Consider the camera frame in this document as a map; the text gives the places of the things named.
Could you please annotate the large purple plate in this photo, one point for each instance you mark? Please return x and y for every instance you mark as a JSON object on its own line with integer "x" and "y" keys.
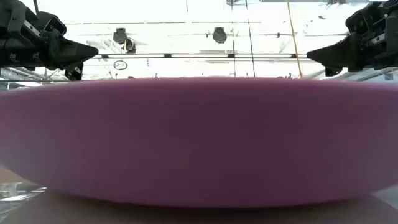
{"x": 199, "y": 140}

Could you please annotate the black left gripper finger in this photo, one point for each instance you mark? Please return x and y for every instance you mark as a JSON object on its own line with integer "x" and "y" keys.
{"x": 75, "y": 73}
{"x": 73, "y": 53}

